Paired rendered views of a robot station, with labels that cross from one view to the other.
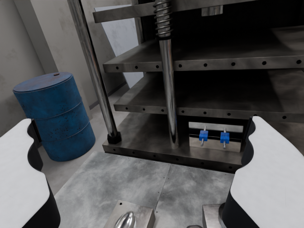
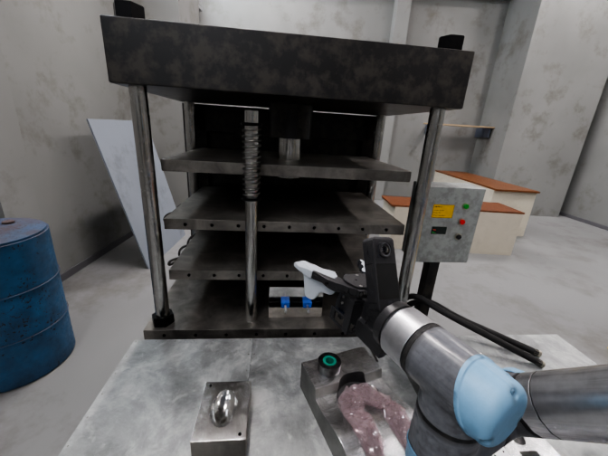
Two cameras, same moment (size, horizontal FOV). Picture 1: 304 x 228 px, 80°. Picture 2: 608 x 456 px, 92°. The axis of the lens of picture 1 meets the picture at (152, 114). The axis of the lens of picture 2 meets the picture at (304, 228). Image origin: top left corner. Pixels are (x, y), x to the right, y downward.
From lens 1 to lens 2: 0.49 m
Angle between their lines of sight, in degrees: 30
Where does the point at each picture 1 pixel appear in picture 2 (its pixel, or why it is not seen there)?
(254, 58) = (330, 223)
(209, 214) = (309, 368)
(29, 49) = not seen: outside the picture
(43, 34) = not seen: outside the picture
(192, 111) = (274, 274)
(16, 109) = not seen: outside the picture
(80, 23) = (148, 171)
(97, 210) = (171, 407)
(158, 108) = (232, 272)
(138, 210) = (234, 386)
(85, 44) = (149, 194)
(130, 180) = (206, 365)
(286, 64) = (354, 230)
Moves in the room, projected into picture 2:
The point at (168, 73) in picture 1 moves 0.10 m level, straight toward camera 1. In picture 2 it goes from (252, 233) to (258, 242)
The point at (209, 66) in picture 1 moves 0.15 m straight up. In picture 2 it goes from (293, 228) to (295, 196)
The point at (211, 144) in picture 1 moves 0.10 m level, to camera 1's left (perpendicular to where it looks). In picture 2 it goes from (292, 312) to (274, 317)
